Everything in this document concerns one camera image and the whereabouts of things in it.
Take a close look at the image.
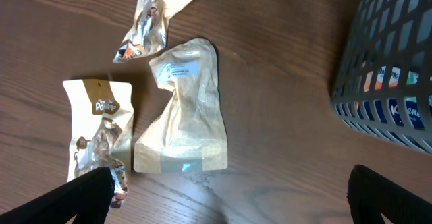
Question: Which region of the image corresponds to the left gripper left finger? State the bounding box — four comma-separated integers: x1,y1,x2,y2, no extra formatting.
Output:
1,167,115,224

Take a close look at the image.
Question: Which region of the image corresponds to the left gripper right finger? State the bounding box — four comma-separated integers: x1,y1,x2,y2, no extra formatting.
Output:
347,165,431,224

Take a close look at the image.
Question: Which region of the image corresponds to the Kleenex tissue multipack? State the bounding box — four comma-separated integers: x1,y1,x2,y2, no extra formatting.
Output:
354,65,432,130

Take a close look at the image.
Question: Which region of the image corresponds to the grey plastic lattice basket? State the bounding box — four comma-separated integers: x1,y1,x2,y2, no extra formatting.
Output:
331,0,431,155

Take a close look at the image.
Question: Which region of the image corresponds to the plain kraft paper pouch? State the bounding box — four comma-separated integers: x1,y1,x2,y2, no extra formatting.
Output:
134,38,228,173

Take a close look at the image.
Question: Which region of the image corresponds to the beige Pantree snack pouch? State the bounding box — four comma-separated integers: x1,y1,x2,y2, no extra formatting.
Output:
63,79,134,208

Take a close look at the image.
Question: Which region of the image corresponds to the crumpled beige snack pouch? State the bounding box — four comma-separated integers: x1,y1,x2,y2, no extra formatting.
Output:
113,0,192,63

